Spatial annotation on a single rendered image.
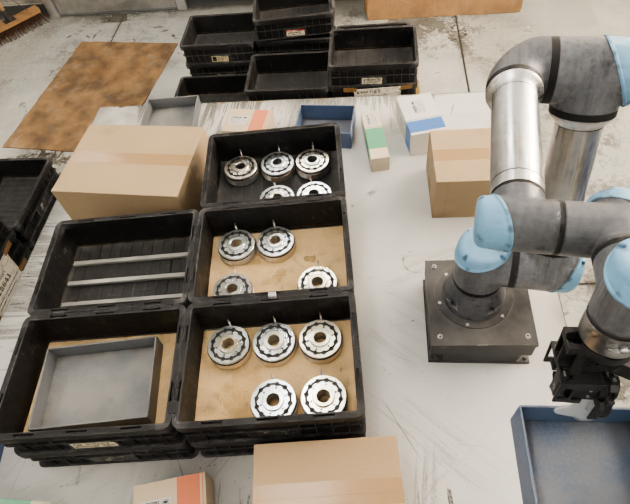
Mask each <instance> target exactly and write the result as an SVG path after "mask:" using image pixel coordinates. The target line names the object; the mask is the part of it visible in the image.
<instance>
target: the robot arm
mask: <svg viewBox="0 0 630 504"><path fill-rule="evenodd" d="M485 99H486V103H487V105H488V107H489V109H490V110H491V143H490V195H482V196H480V197H479V198H478V200H477V204H476V210H475V218H474V227H471V228H469V229H468V230H467V231H465V232H464V233H463V234H462V235H461V236H460V238H459V240H458V243H457V246H456V248H455V252H454V265H453V271H452V272H451V273H450V274H449V276H448V277H447V278H446V280H445V282H444V286H443V300H444V302H445V304H446V306H447V307H448V309H449V310H450V311H451V312H452V313H453V314H455V315H456V316H458V317H460V318H462V319H465V320H469V321H484V320H488V319H490V318H492V317H494V316H495V315H497V314H498V313H499V312H500V310H501V309H502V307H503V305H504V301H505V296H506V293H505V287H510V288H518V289H528V290H538V291H547V292H549V293H555V292H560V293H567V292H570V291H572V290H574V289H575V288H576V287H577V285H578V284H579V282H580V280H581V278H582V276H583V273H584V270H585V263H586V259H587V258H590V259H591V262H592V266H593V270H594V274H595V280H596V285H595V289H594V291H593V294H592V296H591V298H590V300H589V302H588V305H587V307H586V309H585V311H584V313H583V315H582V317H581V319H580V322H579V325H578V327H569V326H564V327H563V329H562V331H561V334H560V336H559V338H558V341H551V342H550V344H549V347H548V349H547V352H546V354H545V356H544V359H543V362H550V364H551V369H552V370H556V371H553V373H552V382H551V384H550V385H549V389H550V390H551V392H552V396H553V398H552V402H565V403H571V404H568V405H562V406H558V407H556V408H555V409H554V412H555V413H557V414H561V415H566V416H572V417H574V419H576V420H578V421H591V420H598V419H602V418H606V417H607V416H608V415H609V414H610V412H611V410H612V407H613V406H614V405H615V401H614V400H616V399H617V397H618V394H619V391H620V379H619V376H620V377H623V378H625V379H628V380H630V189H627V188H623V187H611V188H610V189H606V190H600V191H598V192H596V193H594V194H593V195H592V196H590V197H589V198H588V200H587V201H586V202H585V201H584V200H585V197H586V193H587V189H588V185H589V181H590V178H591V174H592V170H593V166H594V163H595V159H596V155H597V151H598V148H599V144H600V140H601V137H602V133H603V129H604V126H605V125H606V124H608V123H610V122H611V121H613V120H614V119H615V118H616V116H617V113H618V109H619V107H620V106H621V107H625V106H629V105H630V38H629V37H624V36H609V35H607V34H605V35H604V36H550V35H545V36H537V37H532V38H530V39H527V40H525V41H522V42H520V43H519V44H517V45H515V46H514V47H512V48H511V49H510V50H508V51H507V52H506V53H505V54H504V55H503V56H502V57H501V58H500V59H499V60H498V61H497V63H496V64H495V65H494V67H493V68H492V70H491V72H490V74H489V76H488V79H487V82H486V89H485ZM539 104H549V108H548V113H549V114H550V115H551V117H552V118H553V119H554V121H555V122H554V126H553V131H552V136H551V141H550V145H549V150H548V155H547V159H546V164H545V169H544V166H543V153H542V140H541V127H540V114H539ZM551 348H552V351H553V356H548V355H549V353H550V351H551Z"/></svg>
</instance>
